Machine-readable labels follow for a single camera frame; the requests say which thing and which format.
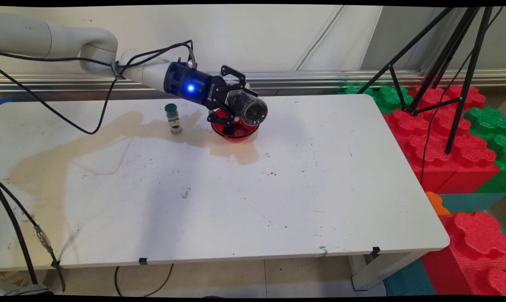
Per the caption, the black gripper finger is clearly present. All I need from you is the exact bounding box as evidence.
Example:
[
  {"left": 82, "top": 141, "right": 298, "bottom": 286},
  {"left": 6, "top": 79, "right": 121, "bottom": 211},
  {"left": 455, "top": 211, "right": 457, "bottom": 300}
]
[
  {"left": 209, "top": 107, "right": 244, "bottom": 127},
  {"left": 221, "top": 65, "right": 258, "bottom": 97}
]

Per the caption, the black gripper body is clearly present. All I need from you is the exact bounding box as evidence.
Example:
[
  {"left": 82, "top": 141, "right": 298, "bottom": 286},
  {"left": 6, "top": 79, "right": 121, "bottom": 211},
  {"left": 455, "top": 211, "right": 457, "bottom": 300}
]
[{"left": 164, "top": 62, "right": 229, "bottom": 110}]

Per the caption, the clear jar with black grains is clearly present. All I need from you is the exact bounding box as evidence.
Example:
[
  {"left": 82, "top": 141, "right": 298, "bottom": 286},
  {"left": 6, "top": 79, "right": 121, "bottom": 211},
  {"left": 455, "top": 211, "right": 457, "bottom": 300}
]
[{"left": 227, "top": 89, "right": 268, "bottom": 127}]

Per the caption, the black grains heap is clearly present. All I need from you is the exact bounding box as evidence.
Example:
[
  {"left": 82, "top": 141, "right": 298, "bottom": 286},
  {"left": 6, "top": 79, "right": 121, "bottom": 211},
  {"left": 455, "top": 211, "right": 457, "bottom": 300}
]
[{"left": 222, "top": 122, "right": 246, "bottom": 137}]

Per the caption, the red bowl with black rim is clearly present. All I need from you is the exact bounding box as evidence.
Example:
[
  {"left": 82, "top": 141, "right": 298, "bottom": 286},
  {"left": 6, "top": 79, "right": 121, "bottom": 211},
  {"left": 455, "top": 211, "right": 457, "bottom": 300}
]
[{"left": 211, "top": 107, "right": 260, "bottom": 143}]

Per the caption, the spice bottle with green cap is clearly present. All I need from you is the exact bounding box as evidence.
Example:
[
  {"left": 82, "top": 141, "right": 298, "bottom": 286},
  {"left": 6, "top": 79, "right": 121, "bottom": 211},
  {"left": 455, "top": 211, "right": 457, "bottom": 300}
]
[{"left": 165, "top": 104, "right": 183, "bottom": 135}]

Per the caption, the green foam block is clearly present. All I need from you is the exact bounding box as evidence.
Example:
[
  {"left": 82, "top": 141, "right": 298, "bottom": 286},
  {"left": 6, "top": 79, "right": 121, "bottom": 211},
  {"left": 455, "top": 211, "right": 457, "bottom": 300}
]
[
  {"left": 339, "top": 85, "right": 413, "bottom": 114},
  {"left": 464, "top": 107, "right": 506, "bottom": 193}
]

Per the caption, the white table leg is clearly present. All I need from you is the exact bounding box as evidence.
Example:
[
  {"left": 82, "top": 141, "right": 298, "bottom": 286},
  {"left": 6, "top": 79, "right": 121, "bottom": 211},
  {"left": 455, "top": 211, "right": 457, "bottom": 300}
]
[{"left": 348, "top": 252, "right": 421, "bottom": 291}]

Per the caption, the red foam block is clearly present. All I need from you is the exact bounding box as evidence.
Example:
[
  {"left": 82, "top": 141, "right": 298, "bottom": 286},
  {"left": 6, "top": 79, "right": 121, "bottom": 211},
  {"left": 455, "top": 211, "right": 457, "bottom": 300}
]
[
  {"left": 382, "top": 85, "right": 501, "bottom": 194},
  {"left": 420, "top": 211, "right": 506, "bottom": 296}
]

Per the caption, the orange foam piece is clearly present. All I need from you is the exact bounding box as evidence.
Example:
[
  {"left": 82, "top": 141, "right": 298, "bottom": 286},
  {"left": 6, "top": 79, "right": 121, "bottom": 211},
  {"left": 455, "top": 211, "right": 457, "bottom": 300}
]
[{"left": 426, "top": 192, "right": 450, "bottom": 216}]

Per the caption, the black tripod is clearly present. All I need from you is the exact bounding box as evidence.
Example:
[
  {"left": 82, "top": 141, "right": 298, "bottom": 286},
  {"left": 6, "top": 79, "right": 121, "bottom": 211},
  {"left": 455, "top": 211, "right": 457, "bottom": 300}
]
[{"left": 358, "top": 6, "right": 505, "bottom": 155}]

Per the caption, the teal foam mat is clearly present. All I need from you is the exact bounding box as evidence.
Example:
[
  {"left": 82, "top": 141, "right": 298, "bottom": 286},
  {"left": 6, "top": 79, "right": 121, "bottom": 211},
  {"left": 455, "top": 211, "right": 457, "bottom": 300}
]
[
  {"left": 439, "top": 192, "right": 506, "bottom": 214},
  {"left": 383, "top": 258, "right": 437, "bottom": 296}
]

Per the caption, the grey device under table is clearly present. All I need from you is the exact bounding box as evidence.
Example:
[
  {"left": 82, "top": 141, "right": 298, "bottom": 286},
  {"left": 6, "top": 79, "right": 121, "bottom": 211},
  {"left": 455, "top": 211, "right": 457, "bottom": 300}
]
[{"left": 0, "top": 284, "right": 53, "bottom": 296}]

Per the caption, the aluminium rail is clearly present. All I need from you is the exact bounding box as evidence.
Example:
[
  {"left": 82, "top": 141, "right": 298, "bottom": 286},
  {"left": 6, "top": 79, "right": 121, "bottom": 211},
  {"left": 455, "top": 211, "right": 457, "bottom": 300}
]
[{"left": 0, "top": 69, "right": 506, "bottom": 101}]

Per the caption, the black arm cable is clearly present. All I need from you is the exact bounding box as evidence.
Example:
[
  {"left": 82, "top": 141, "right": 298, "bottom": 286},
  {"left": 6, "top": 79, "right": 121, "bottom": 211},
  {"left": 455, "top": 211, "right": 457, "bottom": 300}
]
[{"left": 0, "top": 40, "right": 197, "bottom": 135}]

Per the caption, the black cable under table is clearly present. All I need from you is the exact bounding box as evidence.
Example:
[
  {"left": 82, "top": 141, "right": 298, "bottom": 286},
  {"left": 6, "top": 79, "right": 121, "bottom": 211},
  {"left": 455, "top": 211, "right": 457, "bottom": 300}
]
[{"left": 114, "top": 263, "right": 174, "bottom": 297}]

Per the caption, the black cable with metal connector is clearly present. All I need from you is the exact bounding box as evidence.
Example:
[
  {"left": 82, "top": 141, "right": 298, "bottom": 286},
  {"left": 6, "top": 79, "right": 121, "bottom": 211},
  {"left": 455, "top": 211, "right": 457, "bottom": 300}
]
[{"left": 0, "top": 180, "right": 67, "bottom": 293}]

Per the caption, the thick black cable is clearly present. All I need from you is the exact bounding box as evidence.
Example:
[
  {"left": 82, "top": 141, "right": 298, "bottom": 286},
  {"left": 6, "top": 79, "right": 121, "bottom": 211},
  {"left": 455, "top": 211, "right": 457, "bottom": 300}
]
[{"left": 0, "top": 186, "right": 39, "bottom": 286}]

